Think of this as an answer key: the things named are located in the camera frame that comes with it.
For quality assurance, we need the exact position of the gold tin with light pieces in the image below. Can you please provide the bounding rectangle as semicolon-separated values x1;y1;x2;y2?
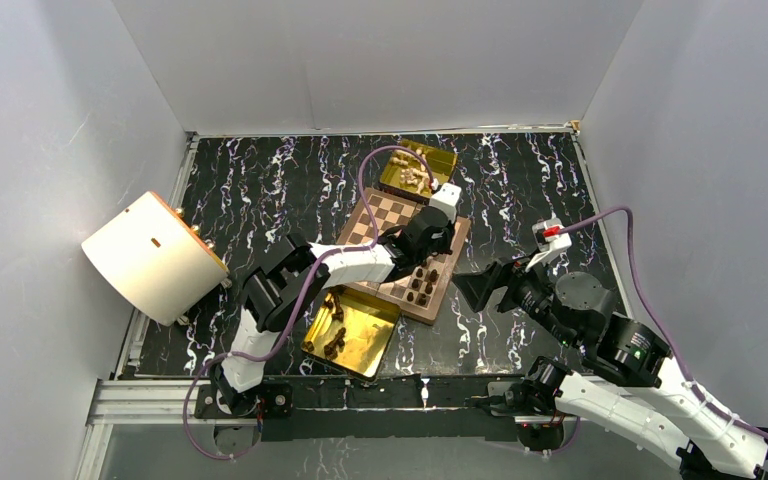
378;139;457;204

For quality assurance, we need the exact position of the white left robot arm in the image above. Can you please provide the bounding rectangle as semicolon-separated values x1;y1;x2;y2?
209;205;456;416

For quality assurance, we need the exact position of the pile of light chess pieces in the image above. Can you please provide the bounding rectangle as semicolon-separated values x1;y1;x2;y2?
391;151;428;193

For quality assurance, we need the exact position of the gold tin with dark pieces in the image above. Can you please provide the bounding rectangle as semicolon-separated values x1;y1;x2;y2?
305;286;401;382

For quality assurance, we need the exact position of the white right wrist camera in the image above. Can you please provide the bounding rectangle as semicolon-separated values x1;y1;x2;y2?
526;218;572;271

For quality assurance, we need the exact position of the wooden folding chess board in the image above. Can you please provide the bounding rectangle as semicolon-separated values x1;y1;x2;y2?
337;187;471;325

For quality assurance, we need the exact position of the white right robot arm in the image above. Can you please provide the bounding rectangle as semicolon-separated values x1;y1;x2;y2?
453;259;768;479

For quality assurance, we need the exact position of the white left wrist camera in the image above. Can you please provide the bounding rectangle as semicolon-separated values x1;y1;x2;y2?
428;182;462;223

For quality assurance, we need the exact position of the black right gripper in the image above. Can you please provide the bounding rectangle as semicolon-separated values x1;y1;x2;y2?
449;248;579;348

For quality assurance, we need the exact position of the pile of dark chess pieces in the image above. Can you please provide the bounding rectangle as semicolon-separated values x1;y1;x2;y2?
301;291;347;361

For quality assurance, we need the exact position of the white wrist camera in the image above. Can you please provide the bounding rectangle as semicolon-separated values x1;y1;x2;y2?
526;218;572;271
428;182;462;223

